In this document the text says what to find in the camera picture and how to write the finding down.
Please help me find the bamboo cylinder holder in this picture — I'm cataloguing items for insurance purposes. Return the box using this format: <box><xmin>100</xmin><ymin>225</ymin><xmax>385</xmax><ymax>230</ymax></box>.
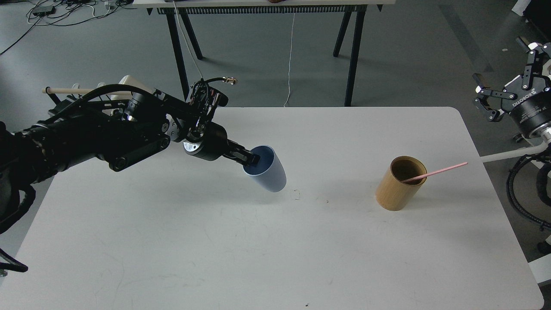
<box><xmin>375</xmin><ymin>156</ymin><xmax>427</xmax><ymax>211</ymax></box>

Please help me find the wooden rack dowel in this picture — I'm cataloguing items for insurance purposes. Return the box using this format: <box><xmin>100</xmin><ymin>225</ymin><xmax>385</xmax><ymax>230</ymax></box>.
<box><xmin>42</xmin><ymin>87</ymin><xmax>132</xmax><ymax>95</ymax></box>

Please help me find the floor cables and adapter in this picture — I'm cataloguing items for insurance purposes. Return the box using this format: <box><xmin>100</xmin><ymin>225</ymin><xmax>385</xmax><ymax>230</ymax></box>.
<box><xmin>0</xmin><ymin>0</ymin><xmax>138</xmax><ymax>54</ymax></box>

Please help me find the black wire cup rack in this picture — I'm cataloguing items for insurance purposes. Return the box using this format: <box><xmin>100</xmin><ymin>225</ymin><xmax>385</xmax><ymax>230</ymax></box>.
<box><xmin>46</xmin><ymin>84</ymin><xmax>82</xmax><ymax>117</ymax></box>

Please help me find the blue plastic cup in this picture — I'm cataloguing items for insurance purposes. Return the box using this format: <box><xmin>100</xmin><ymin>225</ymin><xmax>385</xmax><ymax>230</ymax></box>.
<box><xmin>243</xmin><ymin>145</ymin><xmax>287</xmax><ymax>192</ymax></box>

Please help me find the white thick hanging cable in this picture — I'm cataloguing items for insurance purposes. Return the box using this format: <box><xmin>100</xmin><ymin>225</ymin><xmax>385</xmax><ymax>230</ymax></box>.
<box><xmin>173</xmin><ymin>0</ymin><xmax>204</xmax><ymax>80</ymax></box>

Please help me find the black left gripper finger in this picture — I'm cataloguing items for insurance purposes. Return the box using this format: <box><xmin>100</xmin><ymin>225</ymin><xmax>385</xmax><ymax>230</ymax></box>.
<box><xmin>226</xmin><ymin>147</ymin><xmax>260</xmax><ymax>167</ymax></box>

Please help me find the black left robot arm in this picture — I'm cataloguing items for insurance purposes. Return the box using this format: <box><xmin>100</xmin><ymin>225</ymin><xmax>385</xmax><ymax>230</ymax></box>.
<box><xmin>0</xmin><ymin>79</ymin><xmax>260</xmax><ymax>233</ymax></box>

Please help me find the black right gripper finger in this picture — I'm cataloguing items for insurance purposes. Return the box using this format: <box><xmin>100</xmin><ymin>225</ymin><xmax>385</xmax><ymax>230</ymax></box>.
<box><xmin>472</xmin><ymin>73</ymin><xmax>517</xmax><ymax>123</ymax></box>
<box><xmin>516</xmin><ymin>37</ymin><xmax>551</xmax><ymax>92</ymax></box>

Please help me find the background black-legged table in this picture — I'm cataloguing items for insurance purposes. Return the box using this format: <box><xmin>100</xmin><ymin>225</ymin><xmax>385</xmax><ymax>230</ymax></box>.
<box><xmin>133</xmin><ymin>0</ymin><xmax>396</xmax><ymax>107</ymax></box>

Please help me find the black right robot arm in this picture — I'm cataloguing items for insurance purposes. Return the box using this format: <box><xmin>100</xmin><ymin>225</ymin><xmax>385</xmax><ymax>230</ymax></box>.
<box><xmin>472</xmin><ymin>37</ymin><xmax>550</xmax><ymax>261</ymax></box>

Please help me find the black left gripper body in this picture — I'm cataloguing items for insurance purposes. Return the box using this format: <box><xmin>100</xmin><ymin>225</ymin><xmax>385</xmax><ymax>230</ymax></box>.
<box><xmin>183</xmin><ymin>122</ymin><xmax>230</xmax><ymax>161</ymax></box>

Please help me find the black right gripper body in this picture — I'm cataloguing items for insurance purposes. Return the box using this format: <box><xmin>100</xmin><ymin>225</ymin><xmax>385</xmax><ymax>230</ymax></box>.
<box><xmin>501</xmin><ymin>76</ymin><xmax>551</xmax><ymax>138</ymax></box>

